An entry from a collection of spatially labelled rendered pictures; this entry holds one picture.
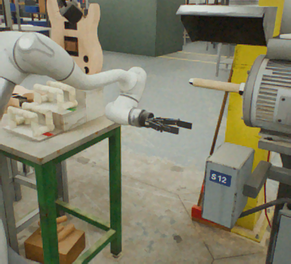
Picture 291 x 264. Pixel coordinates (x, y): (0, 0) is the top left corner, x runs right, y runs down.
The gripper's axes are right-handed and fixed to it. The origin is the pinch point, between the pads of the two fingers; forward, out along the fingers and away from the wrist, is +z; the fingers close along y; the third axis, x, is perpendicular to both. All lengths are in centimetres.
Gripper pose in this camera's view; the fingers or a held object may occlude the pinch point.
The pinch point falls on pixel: (182, 128)
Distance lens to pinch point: 141.9
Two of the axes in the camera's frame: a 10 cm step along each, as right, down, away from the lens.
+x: 1.0, -9.7, -2.2
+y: -5.3, 1.3, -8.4
